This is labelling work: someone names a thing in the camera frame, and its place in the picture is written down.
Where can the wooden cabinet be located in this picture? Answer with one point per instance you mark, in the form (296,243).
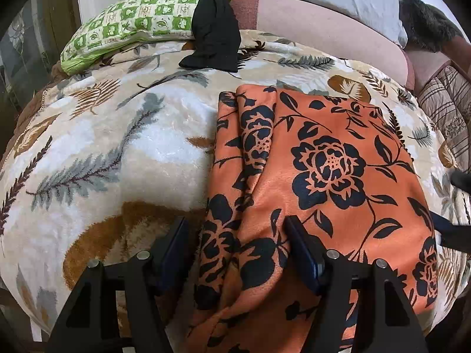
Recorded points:
(40,36)

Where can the orange black floral garment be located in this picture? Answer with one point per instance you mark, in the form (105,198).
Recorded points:
(331,209)

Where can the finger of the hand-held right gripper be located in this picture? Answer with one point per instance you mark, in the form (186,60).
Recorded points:
(463,182)
(456,235)

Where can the brown striped quilt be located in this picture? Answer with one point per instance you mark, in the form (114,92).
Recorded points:
(449,110)

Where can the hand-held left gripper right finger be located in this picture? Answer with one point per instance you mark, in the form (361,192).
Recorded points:
(303,253)

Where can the black cloth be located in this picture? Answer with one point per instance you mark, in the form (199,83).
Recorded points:
(215,33)

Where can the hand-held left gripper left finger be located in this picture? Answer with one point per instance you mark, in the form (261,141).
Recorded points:
(176,250)

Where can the leaf print fleece blanket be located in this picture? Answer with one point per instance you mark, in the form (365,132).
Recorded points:
(110,147)

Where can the green patterned pillow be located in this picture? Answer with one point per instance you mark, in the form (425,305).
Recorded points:
(140,18)

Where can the dark grey furry cushion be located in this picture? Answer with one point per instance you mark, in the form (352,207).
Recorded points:
(427,25)

